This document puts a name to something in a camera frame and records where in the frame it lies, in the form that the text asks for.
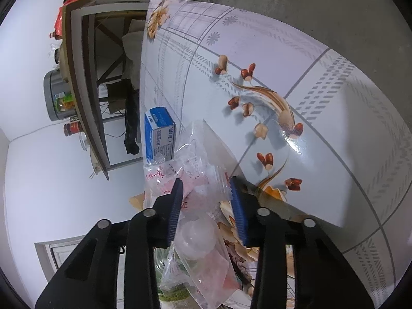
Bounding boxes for clear plastic bag pink print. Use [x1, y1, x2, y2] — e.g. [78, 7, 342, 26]
[143, 119, 242, 309]

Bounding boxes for clear jar pickled vegetables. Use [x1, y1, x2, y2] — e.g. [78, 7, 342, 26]
[54, 92, 75, 113]

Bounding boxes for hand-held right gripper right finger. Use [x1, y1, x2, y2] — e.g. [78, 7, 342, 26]
[229, 176, 375, 309]

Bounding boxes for small cardboard box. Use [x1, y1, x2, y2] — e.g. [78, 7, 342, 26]
[106, 82, 129, 113]

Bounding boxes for blue toothpaste box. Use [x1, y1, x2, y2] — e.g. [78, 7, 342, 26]
[144, 106, 176, 165]

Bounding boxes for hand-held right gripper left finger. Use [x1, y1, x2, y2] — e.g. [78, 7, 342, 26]
[35, 178, 185, 309]

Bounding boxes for black cloth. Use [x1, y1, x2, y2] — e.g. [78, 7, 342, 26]
[124, 80, 140, 155]

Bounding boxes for floral printed tablecloth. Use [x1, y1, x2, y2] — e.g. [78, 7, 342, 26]
[129, 0, 412, 309]

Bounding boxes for grey metal pot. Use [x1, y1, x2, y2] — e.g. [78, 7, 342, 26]
[43, 67, 78, 121]

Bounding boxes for clear glass bowl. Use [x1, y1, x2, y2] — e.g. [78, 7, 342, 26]
[77, 132, 91, 151]

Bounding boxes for white door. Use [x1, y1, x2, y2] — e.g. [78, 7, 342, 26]
[35, 236, 129, 309]

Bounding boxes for green drink bottle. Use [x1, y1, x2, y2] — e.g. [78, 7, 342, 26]
[154, 247, 194, 304]

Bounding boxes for red snack packet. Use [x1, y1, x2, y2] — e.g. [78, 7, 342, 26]
[53, 0, 84, 37]

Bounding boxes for wooden side table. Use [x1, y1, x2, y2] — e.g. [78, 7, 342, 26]
[61, 0, 150, 181]

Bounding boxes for red sauce jar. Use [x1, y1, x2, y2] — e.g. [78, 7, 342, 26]
[63, 121, 81, 136]

